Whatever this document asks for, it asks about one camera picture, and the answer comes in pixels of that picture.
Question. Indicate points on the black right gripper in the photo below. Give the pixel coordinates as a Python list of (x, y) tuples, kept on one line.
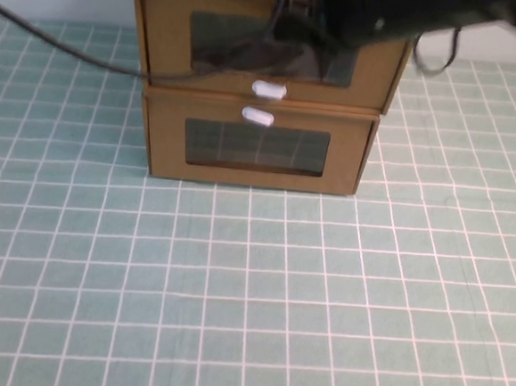
[(366, 14)]

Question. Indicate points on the lower cardboard drawer with window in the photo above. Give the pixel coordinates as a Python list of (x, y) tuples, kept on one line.
[(181, 94)]

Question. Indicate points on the cardboard drawer with flat window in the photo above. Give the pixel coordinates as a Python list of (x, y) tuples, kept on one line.
[(164, 141)]

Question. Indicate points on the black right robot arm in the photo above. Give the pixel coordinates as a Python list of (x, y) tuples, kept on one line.
[(478, 7)]

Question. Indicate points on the green white checkered tablecloth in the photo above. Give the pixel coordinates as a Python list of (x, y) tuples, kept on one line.
[(250, 291)]

